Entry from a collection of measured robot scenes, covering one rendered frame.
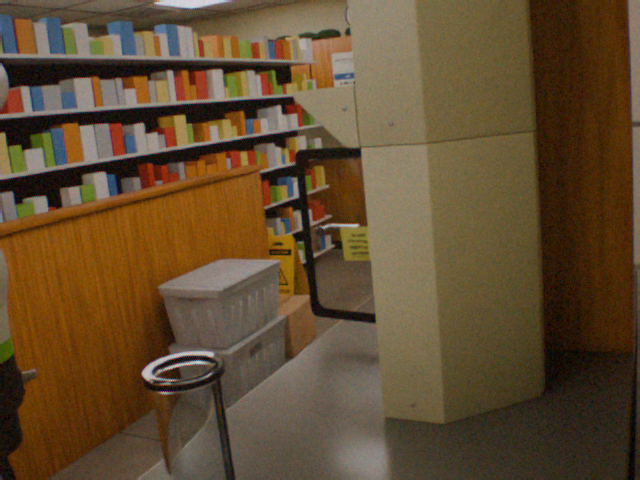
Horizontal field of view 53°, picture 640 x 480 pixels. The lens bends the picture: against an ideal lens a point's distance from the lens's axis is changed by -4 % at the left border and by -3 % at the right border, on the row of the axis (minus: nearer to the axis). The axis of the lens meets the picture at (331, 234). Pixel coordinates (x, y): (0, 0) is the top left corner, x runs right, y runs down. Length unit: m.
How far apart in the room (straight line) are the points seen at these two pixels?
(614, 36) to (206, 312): 2.51
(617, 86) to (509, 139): 0.32
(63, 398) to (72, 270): 0.58
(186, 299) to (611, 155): 2.48
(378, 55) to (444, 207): 0.26
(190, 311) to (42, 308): 0.76
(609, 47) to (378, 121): 0.50
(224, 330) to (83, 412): 0.77
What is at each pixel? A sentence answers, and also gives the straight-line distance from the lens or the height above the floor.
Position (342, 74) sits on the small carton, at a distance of 1.16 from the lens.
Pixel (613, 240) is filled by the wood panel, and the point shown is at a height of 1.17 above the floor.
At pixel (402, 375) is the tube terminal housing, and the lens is 1.14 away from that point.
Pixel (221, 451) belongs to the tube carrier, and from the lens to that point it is 0.91.
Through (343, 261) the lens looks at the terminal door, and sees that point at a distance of 1.49.
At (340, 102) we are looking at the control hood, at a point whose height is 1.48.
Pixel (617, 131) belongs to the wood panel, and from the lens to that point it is 1.34.
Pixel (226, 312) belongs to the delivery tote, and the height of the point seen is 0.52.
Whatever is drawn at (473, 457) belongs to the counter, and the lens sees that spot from 1.06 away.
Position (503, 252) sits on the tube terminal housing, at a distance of 1.11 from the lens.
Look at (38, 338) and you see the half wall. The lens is 3.08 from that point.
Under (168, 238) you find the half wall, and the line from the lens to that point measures 3.66.
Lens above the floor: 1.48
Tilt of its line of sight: 11 degrees down
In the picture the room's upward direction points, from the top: 6 degrees counter-clockwise
